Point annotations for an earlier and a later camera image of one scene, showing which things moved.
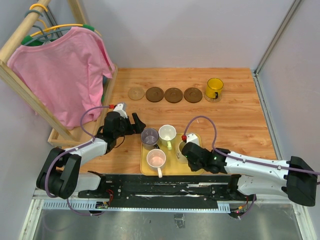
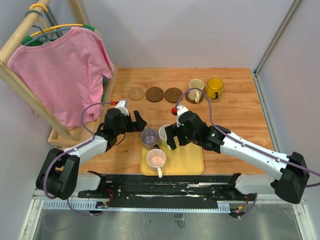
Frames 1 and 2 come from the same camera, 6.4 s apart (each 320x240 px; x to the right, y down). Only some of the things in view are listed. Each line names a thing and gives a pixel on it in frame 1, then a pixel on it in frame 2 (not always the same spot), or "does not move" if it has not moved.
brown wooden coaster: x=173 y=95 does not move
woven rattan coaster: x=211 y=99 does not move
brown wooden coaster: x=154 y=94 does not move
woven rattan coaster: x=136 y=93 does not move
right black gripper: x=193 y=167 to x=172 y=131
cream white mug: x=180 y=157 to x=195 y=94
